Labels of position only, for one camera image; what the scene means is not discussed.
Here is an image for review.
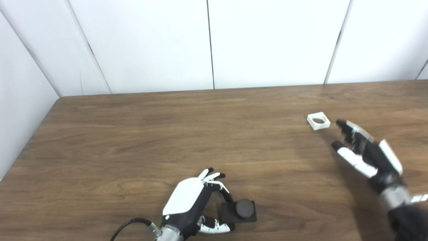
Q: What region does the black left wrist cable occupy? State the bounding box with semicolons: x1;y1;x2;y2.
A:
110;218;163;241

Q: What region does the black peg with square base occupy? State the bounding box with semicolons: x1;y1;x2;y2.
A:
221;199;257;224

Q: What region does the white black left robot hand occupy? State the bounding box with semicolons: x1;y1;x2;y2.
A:
162;168;235;236

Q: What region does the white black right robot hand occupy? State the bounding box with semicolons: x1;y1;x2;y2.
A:
331;119;404;194

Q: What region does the white square piece with hole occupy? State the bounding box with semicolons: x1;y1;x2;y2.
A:
307;112;331;131

